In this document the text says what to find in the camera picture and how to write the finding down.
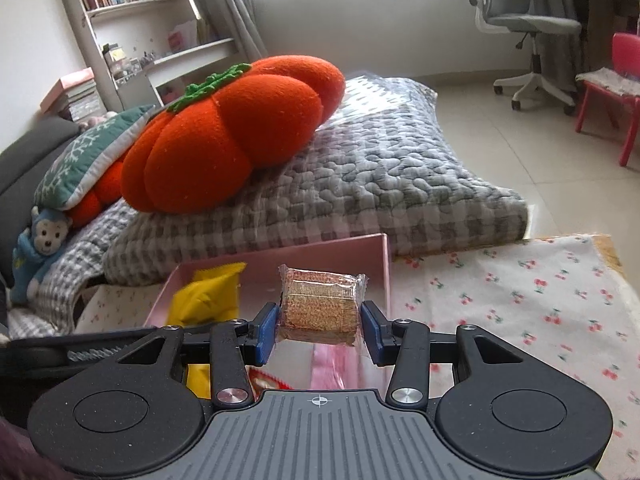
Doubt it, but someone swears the person's dark maroon clothing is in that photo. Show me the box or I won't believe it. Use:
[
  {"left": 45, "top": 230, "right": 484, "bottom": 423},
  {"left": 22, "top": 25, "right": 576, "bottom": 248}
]
[{"left": 0, "top": 417, "right": 66, "bottom": 480}]

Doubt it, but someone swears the grey curtain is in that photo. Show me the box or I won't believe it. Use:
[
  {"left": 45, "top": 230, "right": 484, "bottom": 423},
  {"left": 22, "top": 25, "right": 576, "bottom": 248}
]
[{"left": 177, "top": 0, "right": 268, "bottom": 66}]

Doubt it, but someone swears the grey office chair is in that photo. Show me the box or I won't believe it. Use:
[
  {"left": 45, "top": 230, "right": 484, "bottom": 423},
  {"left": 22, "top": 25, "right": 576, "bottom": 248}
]
[{"left": 462, "top": 0, "right": 583, "bottom": 113}]

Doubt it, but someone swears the small orange cushion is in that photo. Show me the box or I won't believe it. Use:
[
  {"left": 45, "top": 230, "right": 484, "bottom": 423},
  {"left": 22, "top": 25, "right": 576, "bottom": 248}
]
[{"left": 67, "top": 160, "right": 126, "bottom": 226}]

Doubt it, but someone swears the stack of books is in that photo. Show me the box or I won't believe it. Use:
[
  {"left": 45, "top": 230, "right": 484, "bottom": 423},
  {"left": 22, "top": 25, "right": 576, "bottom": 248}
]
[{"left": 40, "top": 67, "right": 108, "bottom": 123}]

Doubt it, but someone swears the dark grey sofa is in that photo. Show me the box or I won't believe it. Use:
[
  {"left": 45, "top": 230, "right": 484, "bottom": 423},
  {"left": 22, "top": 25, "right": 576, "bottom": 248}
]
[{"left": 0, "top": 117, "right": 81, "bottom": 281}]

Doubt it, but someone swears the brown wafer snack packet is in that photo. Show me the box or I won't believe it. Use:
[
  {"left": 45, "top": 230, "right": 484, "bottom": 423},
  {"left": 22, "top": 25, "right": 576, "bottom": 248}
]
[{"left": 277, "top": 265, "right": 368, "bottom": 348}]

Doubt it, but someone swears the grey checked quilt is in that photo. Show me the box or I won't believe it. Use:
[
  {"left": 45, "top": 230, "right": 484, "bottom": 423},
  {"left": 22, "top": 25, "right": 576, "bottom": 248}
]
[{"left": 7, "top": 200, "right": 136, "bottom": 341}]

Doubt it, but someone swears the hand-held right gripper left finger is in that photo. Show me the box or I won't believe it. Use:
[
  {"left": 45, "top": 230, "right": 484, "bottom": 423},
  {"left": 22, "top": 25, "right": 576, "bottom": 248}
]
[{"left": 115, "top": 302, "right": 280, "bottom": 409}]

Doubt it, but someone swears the large yellow snack packet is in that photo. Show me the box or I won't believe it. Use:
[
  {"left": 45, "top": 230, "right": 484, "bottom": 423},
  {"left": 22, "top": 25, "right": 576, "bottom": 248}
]
[{"left": 167, "top": 262, "right": 247, "bottom": 401}]

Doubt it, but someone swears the green snowflake pillow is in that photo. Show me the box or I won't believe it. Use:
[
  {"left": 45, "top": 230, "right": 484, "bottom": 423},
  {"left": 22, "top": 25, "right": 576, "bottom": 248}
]
[{"left": 34, "top": 105, "right": 157, "bottom": 211}]

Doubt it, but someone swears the clear plastic bag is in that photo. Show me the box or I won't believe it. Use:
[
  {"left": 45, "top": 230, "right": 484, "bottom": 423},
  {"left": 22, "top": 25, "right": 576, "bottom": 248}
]
[{"left": 325, "top": 74, "right": 437, "bottom": 126}]

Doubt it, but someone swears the pink cardboard box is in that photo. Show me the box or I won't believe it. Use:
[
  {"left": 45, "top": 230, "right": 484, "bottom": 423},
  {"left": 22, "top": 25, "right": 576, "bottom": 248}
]
[{"left": 144, "top": 233, "right": 391, "bottom": 391}]

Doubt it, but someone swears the cherry print cloth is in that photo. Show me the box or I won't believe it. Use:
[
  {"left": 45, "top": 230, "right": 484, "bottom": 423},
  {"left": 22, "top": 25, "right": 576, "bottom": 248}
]
[{"left": 75, "top": 232, "right": 640, "bottom": 466}]

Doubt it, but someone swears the woven straw mat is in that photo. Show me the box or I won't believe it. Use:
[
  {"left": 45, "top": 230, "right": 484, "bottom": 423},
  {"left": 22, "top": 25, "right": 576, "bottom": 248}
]
[{"left": 592, "top": 232, "right": 626, "bottom": 281}]

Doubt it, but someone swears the white bookshelf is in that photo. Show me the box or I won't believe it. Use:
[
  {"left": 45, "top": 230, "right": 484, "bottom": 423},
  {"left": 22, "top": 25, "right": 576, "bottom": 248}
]
[{"left": 55, "top": 0, "right": 238, "bottom": 111}]

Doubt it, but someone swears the blue monkey plush toy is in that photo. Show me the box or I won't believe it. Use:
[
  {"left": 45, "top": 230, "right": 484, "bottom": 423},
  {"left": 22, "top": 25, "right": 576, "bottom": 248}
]
[{"left": 10, "top": 206, "right": 76, "bottom": 306}]

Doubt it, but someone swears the patterned cloth on chair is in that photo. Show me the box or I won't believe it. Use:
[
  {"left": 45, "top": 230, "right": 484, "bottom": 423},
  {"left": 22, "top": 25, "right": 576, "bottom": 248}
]
[{"left": 575, "top": 67, "right": 640, "bottom": 98}]

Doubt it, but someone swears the orange pumpkin cushion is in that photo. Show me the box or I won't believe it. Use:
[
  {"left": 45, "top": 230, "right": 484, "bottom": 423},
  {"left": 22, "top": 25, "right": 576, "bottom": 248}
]
[{"left": 121, "top": 56, "right": 347, "bottom": 215}]

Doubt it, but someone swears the pink snack packet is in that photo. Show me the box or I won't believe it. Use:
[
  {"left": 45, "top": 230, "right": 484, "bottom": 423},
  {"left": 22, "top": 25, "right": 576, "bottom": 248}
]
[{"left": 310, "top": 345, "right": 381, "bottom": 391}]

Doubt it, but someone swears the wooden desk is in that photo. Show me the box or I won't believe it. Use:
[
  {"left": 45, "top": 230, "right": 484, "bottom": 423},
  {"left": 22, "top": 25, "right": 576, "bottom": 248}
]
[{"left": 570, "top": 0, "right": 640, "bottom": 76}]

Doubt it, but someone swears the red and white candy packet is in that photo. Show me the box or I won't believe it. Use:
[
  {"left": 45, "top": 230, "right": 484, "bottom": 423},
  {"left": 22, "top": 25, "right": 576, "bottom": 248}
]
[{"left": 249, "top": 367, "right": 293, "bottom": 392}]

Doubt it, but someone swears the red plastic child chair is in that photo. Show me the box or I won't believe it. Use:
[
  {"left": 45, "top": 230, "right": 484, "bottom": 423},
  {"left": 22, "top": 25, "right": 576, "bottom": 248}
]
[{"left": 575, "top": 32, "right": 640, "bottom": 167}]

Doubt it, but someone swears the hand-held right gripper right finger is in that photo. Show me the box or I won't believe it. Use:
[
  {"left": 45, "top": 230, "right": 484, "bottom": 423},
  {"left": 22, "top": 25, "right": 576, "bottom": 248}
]
[{"left": 361, "top": 301, "right": 526, "bottom": 408}]

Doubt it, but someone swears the grey checkered quilted blanket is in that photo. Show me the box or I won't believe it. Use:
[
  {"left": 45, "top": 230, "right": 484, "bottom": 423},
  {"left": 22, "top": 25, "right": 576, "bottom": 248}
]
[{"left": 102, "top": 77, "right": 530, "bottom": 286}]

